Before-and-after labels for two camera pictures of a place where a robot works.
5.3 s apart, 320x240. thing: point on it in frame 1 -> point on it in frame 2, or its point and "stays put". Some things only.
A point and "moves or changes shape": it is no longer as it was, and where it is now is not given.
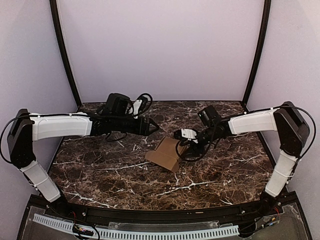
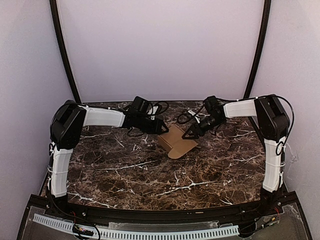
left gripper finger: [152, 121] -> [162, 129]
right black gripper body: [195, 149] -> [202, 131]
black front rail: [96, 213] stays put
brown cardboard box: [165, 154] moves or changes shape
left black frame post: [53, 5] stays put
